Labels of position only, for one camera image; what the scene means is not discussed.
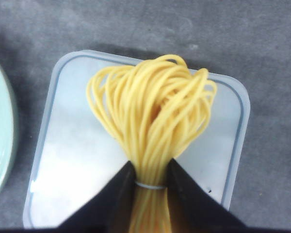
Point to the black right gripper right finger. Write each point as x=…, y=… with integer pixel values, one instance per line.
x=192, y=210

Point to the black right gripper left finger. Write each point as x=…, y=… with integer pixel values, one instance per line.
x=109, y=211

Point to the yellow vermicelli noodle bundle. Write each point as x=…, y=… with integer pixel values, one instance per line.
x=154, y=110

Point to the silver digital kitchen scale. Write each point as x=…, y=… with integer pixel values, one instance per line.
x=75, y=157

